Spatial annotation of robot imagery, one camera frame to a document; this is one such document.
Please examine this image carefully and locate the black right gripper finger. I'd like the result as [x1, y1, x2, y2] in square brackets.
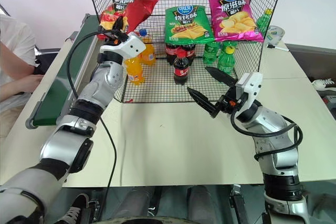
[204, 66, 237, 88]
[186, 86, 219, 119]

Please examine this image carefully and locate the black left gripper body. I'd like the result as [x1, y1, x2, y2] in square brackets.
[109, 28, 130, 42]

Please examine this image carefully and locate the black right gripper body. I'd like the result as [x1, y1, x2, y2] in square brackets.
[214, 86, 246, 119]

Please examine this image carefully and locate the red chip bag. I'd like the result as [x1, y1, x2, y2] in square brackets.
[99, 0, 160, 35]

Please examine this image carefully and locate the green conveyor belt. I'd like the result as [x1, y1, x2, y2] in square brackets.
[25, 13, 98, 130]

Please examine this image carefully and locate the green soda bottle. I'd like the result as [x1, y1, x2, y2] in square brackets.
[217, 46, 236, 77]
[222, 40, 239, 53]
[256, 8, 275, 36]
[202, 40, 222, 65]

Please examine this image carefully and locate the orange soda bottle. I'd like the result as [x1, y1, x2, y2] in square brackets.
[138, 29, 156, 67]
[123, 55, 145, 87]

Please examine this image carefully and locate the cola bottle red label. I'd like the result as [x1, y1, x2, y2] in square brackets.
[173, 48, 191, 86]
[181, 42, 196, 67]
[165, 42, 182, 66]

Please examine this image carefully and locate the pink chip bag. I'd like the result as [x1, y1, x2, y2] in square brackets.
[207, 0, 264, 44]

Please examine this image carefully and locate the green chip bag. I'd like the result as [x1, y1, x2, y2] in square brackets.
[164, 5, 216, 45]

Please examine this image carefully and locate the black and white marker pen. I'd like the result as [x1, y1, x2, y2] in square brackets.
[267, 45, 290, 52]

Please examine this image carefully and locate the white sneaker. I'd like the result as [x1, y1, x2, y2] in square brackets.
[311, 78, 336, 91]

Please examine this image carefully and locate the person in white shirt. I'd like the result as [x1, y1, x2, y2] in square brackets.
[0, 3, 45, 121]

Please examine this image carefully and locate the black sneaker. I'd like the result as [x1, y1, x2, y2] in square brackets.
[56, 193, 92, 224]

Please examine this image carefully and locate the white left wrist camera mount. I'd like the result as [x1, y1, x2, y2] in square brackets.
[100, 35, 146, 60]

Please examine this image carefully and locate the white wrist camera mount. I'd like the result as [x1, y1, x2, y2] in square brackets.
[235, 72, 264, 110]
[100, 35, 146, 60]

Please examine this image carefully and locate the black wire rack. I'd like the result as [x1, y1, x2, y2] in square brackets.
[84, 0, 287, 104]

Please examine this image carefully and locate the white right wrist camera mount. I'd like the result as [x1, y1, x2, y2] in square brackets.
[235, 72, 264, 110]

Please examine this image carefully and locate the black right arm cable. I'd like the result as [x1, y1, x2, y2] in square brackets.
[230, 102, 304, 162]

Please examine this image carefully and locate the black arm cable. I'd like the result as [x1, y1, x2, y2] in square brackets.
[66, 30, 118, 209]
[230, 102, 304, 162]

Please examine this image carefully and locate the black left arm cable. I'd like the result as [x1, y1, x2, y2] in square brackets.
[66, 30, 118, 209]

